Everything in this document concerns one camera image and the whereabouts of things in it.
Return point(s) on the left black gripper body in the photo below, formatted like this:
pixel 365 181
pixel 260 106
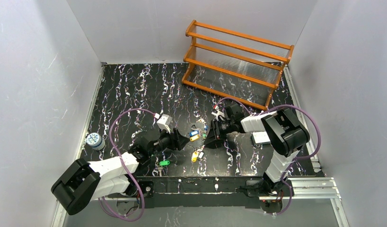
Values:
pixel 175 139

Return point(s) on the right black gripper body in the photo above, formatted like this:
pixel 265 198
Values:
pixel 215 132

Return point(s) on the green tag key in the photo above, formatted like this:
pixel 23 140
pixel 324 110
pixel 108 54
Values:
pixel 161 166

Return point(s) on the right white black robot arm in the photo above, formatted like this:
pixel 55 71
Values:
pixel 286 134

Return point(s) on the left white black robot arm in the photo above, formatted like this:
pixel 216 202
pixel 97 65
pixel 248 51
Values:
pixel 96 175

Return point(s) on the blue tag key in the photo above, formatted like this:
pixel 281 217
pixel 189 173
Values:
pixel 193 133

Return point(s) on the orange two-tier rack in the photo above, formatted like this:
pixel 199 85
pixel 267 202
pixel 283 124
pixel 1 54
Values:
pixel 234 64

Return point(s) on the blue white round container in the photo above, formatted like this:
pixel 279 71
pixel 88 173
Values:
pixel 95 141

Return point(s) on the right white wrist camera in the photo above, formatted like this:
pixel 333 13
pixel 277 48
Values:
pixel 218 114

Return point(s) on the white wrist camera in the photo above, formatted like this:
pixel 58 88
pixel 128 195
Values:
pixel 218 114
pixel 163 122

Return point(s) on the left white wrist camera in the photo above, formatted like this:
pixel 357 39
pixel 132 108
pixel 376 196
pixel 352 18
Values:
pixel 163 122

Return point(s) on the aluminium front rail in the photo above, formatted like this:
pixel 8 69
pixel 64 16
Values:
pixel 298 187

